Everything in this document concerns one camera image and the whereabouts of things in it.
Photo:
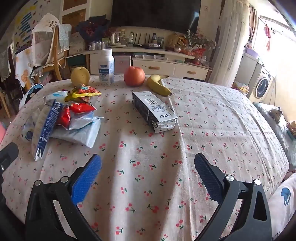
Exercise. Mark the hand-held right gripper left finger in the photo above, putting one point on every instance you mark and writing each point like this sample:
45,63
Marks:
85,178

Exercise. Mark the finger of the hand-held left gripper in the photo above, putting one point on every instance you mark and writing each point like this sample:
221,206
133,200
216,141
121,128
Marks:
8,155

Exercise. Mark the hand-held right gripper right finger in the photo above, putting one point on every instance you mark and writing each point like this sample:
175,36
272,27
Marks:
208,178

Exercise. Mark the white packet with blue dot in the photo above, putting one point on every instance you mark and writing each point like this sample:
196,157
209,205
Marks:
29,129

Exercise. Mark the large white light-blue packet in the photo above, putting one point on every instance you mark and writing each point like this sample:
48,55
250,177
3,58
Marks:
85,135

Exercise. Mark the long blue white wrapper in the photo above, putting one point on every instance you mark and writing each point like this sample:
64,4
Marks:
47,125

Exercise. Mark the plain red snack wrapper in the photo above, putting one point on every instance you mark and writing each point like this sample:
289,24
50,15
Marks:
78,109

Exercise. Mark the small white blue wrapper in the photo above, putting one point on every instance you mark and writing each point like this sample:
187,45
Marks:
56,95

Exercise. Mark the yellow snack wrapper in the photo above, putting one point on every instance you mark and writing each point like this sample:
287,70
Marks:
69,97

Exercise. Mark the red patterned candy wrapper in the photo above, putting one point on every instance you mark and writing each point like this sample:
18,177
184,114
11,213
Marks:
87,90

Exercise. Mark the pink plastic chair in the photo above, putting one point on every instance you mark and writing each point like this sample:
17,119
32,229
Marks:
1,132

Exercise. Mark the cherry print tablecloth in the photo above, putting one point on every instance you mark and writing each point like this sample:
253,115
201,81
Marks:
143,162

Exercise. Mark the white cushion blue print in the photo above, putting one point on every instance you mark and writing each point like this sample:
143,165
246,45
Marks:
284,204

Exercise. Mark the grey pillow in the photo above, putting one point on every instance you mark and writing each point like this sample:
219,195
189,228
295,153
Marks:
275,132

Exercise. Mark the orange print table cloth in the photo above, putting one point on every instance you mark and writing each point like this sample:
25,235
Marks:
23,67

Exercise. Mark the fluffy grey plush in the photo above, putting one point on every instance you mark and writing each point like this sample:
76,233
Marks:
275,114

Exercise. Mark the red yellow shopping bag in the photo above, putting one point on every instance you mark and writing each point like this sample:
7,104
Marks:
241,88

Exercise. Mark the yellow pear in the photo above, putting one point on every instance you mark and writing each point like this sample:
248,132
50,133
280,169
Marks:
80,75

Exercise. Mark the light wooden chair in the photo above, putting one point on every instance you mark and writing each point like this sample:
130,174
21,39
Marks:
56,62

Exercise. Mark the yellow banana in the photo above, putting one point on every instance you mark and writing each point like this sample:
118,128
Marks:
158,85

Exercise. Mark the white washing machine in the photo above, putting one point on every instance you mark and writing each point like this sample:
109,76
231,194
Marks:
262,87

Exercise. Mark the red apple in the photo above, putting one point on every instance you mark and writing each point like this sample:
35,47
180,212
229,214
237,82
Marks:
134,76

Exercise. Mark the white plastic bottle blue label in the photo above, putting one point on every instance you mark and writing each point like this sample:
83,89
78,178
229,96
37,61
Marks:
106,67

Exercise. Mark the white utility cabinet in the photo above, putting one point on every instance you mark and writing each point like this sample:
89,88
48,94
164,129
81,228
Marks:
247,69

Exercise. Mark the pink storage case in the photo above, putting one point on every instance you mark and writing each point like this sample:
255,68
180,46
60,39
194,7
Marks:
121,63

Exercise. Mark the white lace trimmed cloth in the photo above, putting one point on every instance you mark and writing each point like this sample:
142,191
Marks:
44,39

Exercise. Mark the cream television cabinet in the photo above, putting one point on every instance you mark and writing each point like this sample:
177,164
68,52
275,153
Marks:
161,66

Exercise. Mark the bag of orange fruit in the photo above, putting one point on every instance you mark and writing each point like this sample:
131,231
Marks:
194,52

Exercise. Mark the light blue crocheted cloth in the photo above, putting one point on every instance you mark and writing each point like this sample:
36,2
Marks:
64,37

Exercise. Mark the white paper bag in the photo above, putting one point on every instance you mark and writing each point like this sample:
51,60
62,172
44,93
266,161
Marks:
77,44

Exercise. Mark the group of silver cans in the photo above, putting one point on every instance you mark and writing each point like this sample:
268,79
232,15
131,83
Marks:
96,45

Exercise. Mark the lace covered standing air conditioner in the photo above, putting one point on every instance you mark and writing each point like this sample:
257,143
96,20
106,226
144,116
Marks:
229,46

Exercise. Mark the purple plastic basin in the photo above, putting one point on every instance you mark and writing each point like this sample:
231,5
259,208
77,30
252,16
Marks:
251,51

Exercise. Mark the pink white flower arrangement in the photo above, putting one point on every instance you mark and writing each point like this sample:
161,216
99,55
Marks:
201,39

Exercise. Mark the white electric kettle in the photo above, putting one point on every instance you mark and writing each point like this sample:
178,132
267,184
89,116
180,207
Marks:
115,39

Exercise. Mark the golden gift bag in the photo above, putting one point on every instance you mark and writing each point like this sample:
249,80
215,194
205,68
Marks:
175,39

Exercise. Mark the clear water bottle green label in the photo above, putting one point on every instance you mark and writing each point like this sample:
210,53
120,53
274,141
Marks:
130,38

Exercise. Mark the black router with antennas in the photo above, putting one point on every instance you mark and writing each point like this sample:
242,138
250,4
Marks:
143,39

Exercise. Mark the dark blue wrapped bouquet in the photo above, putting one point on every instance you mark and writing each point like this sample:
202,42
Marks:
92,27

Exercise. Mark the hanging pink garment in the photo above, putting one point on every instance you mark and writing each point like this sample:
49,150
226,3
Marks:
267,34

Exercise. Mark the black flat television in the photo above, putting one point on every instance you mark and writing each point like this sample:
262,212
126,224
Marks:
157,14

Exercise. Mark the colourful wall poster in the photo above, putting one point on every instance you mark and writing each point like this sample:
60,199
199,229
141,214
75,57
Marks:
25,25

